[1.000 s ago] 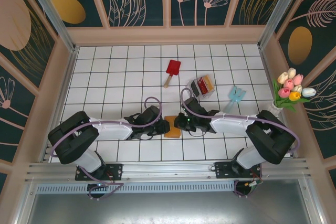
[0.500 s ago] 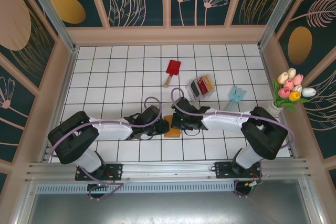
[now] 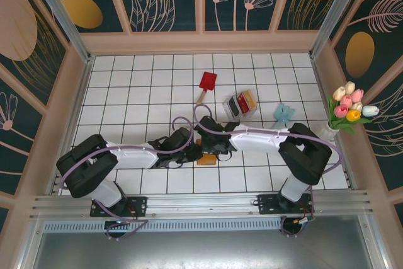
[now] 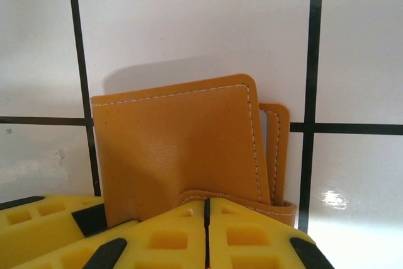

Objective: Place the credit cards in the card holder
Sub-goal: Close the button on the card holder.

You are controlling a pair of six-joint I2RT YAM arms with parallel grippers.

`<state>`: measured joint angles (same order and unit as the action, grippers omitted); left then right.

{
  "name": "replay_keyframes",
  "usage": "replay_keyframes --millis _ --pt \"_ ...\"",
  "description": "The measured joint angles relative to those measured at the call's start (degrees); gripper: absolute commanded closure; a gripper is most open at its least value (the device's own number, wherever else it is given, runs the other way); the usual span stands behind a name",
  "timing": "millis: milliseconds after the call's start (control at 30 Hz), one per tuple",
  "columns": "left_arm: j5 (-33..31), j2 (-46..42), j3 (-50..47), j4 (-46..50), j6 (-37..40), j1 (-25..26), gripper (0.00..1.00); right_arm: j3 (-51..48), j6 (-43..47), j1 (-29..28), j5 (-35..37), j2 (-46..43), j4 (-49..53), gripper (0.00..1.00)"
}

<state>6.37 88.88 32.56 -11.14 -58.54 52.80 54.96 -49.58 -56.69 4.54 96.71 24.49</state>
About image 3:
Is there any tan leather card holder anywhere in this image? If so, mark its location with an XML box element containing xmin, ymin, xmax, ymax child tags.
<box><xmin>195</xmin><ymin>138</ymin><xmax>219</xmax><ymax>167</ymax></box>

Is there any clear plastic card box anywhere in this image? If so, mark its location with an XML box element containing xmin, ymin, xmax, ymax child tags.
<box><xmin>222</xmin><ymin>89</ymin><xmax>259</xmax><ymax>122</ymax></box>

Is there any black card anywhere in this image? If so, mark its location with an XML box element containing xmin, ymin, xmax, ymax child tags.
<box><xmin>227</xmin><ymin>96</ymin><xmax>242</xmax><ymax>118</ymax></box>

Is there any orange card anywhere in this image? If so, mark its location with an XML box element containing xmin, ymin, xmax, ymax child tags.
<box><xmin>244</xmin><ymin>91</ymin><xmax>258</xmax><ymax>109</ymax></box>

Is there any light blue toy rake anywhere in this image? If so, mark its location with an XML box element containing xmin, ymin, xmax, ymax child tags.
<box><xmin>271</xmin><ymin>102</ymin><xmax>297</xmax><ymax>130</ymax></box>

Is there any grey metal sheet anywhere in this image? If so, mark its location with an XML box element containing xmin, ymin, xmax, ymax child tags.
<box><xmin>30</xmin><ymin>229</ymin><xmax>390</xmax><ymax>269</ymax></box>

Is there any white vase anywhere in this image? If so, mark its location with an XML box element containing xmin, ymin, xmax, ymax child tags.
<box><xmin>318</xmin><ymin>123</ymin><xmax>341</xmax><ymax>144</ymax></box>

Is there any artificial tulip bouquet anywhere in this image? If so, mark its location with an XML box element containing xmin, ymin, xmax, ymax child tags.
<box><xmin>326</xmin><ymin>81</ymin><xmax>380</xmax><ymax>135</ymax></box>

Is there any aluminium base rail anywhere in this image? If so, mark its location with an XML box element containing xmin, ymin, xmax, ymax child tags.
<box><xmin>30</xmin><ymin>189</ymin><xmax>375</xmax><ymax>219</ymax></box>

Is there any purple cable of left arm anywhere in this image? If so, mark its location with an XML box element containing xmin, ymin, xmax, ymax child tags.
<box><xmin>59</xmin><ymin>116</ymin><xmax>193</xmax><ymax>242</ymax></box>

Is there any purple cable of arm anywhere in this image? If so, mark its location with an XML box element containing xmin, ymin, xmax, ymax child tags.
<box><xmin>193</xmin><ymin>103</ymin><xmax>344</xmax><ymax>238</ymax></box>
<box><xmin>59</xmin><ymin>116</ymin><xmax>193</xmax><ymax>242</ymax></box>

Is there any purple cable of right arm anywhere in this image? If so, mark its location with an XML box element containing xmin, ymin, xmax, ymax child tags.
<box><xmin>193</xmin><ymin>103</ymin><xmax>344</xmax><ymax>238</ymax></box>

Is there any red toy shovel wooden handle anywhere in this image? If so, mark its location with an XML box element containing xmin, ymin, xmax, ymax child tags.
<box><xmin>196</xmin><ymin>71</ymin><xmax>219</xmax><ymax>106</ymax></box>

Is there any slotted grey cable duct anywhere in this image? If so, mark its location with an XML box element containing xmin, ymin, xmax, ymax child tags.
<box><xmin>42</xmin><ymin>217</ymin><xmax>283</xmax><ymax>232</ymax></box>

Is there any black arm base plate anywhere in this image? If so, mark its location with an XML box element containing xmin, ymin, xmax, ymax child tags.
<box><xmin>257</xmin><ymin>193</ymin><xmax>315</xmax><ymax>215</ymax></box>
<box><xmin>90</xmin><ymin>195</ymin><xmax>148</xmax><ymax>218</ymax></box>

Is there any aluminium side rail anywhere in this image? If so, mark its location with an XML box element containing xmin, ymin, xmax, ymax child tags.
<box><xmin>310</xmin><ymin>56</ymin><xmax>358</xmax><ymax>192</ymax></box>
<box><xmin>47</xmin><ymin>55</ymin><xmax>96</xmax><ymax>195</ymax></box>

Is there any coloured wire bundle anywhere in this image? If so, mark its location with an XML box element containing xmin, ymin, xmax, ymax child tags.
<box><xmin>281</xmin><ymin>201</ymin><xmax>316</xmax><ymax>238</ymax></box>

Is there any aluminium corner post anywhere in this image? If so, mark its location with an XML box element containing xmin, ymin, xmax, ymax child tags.
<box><xmin>33</xmin><ymin>0</ymin><xmax>96</xmax><ymax>64</ymax></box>
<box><xmin>309</xmin><ymin>0</ymin><xmax>369</xmax><ymax>59</ymax></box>

